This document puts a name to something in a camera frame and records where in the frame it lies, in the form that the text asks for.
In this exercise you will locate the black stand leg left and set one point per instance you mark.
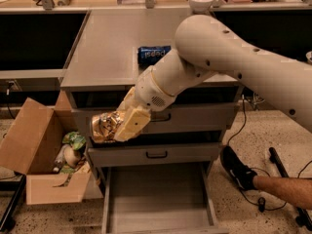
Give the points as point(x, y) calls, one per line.
point(15, 185)

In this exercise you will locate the bare human leg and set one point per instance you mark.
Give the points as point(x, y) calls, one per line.
point(295, 191)

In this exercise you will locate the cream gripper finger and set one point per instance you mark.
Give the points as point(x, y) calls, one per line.
point(136, 118)
point(129, 101)

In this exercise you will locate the crushed orange gold can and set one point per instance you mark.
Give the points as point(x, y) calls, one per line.
point(105, 125)

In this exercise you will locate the green snack bag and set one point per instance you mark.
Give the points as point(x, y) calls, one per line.
point(75, 140)

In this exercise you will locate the open cardboard box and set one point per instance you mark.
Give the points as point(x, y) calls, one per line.
point(31, 146)

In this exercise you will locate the white bowl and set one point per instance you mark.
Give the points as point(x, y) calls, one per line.
point(200, 6)

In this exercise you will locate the blue pepsi can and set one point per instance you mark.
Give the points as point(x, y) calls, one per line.
point(150, 55)

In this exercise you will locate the black shoe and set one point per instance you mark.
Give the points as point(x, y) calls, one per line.
point(241, 174)

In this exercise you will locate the top grey drawer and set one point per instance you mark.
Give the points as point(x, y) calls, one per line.
point(188, 118)

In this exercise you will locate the middle grey drawer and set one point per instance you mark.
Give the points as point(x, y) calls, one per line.
point(153, 154)

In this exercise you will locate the clear plastic bottle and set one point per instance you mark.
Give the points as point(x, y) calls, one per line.
point(60, 159)

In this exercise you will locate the grey drawer cabinet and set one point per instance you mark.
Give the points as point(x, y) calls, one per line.
point(104, 67)

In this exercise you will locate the grey drawer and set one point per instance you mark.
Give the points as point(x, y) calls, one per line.
point(159, 199)
point(188, 118)
point(153, 154)

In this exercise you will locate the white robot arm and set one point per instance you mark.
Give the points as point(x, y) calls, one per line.
point(204, 47)

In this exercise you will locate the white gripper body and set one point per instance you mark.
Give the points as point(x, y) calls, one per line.
point(150, 90)

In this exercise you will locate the black metal floor bar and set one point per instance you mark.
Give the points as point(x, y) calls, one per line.
point(303, 218)

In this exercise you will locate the bottom grey drawer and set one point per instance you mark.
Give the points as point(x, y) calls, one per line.
point(159, 199)

